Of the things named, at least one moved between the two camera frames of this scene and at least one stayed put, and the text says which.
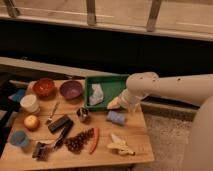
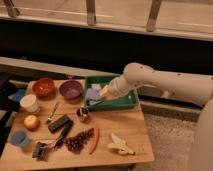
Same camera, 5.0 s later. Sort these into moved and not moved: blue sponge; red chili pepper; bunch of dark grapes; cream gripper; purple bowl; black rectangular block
Moved: blue sponge; cream gripper
Not moved: purple bowl; red chili pepper; bunch of dark grapes; black rectangular block
